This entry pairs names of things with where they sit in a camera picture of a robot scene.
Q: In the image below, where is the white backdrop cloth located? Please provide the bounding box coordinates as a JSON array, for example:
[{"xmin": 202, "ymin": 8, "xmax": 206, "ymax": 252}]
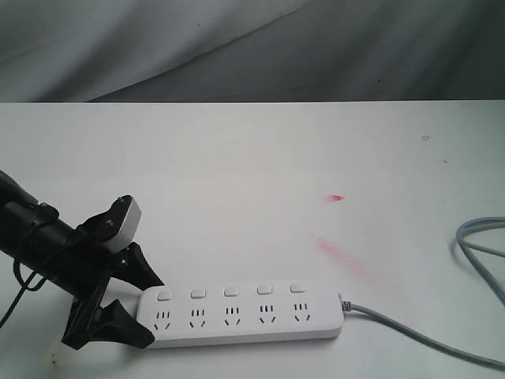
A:
[{"xmin": 1, "ymin": 1, "xmax": 504, "ymax": 103}]

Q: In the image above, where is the grey power cable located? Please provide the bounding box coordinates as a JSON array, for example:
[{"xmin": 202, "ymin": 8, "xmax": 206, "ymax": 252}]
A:
[{"xmin": 338, "ymin": 215, "xmax": 505, "ymax": 373}]

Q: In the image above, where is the white power strip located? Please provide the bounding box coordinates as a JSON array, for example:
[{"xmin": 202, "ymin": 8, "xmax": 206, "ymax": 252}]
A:
[{"xmin": 137, "ymin": 279, "xmax": 344, "ymax": 348}]

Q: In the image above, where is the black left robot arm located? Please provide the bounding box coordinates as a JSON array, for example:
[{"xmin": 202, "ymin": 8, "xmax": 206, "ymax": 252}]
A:
[{"xmin": 1, "ymin": 173, "xmax": 163, "ymax": 350}]

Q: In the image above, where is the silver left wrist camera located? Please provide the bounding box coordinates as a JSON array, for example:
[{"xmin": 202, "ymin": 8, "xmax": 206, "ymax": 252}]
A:
[{"xmin": 96, "ymin": 195, "xmax": 141, "ymax": 253}]

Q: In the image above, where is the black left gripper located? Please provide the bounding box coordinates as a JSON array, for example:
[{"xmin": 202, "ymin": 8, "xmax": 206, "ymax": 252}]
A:
[{"xmin": 55, "ymin": 216, "xmax": 164, "ymax": 350}]

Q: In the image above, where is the black left camera cable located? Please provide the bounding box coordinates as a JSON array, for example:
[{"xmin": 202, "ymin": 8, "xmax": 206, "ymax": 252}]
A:
[{"xmin": 0, "ymin": 224, "xmax": 80, "ymax": 328}]

